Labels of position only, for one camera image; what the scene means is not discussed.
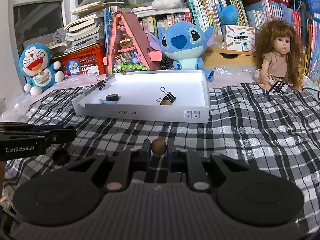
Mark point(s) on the wooden drawer box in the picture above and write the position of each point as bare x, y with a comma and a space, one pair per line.
219, 57

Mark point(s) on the blue plastic hair clip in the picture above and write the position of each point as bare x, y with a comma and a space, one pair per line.
107, 102

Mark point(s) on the red plastic crate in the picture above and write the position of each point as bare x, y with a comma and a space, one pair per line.
86, 61

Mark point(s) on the stack of books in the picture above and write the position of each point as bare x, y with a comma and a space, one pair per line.
86, 30

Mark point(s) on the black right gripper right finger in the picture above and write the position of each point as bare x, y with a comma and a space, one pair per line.
189, 163

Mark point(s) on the black round puck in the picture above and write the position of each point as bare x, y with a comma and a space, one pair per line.
112, 97

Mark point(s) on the black white plaid cloth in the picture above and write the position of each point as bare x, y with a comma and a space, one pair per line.
276, 131

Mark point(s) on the brown haired baby doll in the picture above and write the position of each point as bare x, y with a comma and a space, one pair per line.
279, 56

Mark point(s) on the black binder clip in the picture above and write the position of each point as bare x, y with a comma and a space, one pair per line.
102, 80
167, 95

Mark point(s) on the pink triangular diorama house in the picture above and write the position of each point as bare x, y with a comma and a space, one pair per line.
128, 48

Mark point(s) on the blue Stitch plush toy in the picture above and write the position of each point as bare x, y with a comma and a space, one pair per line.
184, 43

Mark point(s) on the brown wooden ball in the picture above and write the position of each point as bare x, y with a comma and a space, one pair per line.
158, 147
165, 102

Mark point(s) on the black binder clip on tray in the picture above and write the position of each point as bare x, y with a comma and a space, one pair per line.
102, 80

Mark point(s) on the white cardboard box tray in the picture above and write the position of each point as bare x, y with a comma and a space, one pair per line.
138, 92

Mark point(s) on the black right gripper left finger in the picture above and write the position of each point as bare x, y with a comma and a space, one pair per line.
126, 164

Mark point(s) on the Doraemon plush toy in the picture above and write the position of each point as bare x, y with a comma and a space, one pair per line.
35, 64

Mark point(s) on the pink fuzzy blanket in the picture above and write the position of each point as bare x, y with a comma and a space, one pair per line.
74, 86

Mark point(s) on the white colourful stationery box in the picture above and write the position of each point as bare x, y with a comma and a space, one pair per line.
239, 38

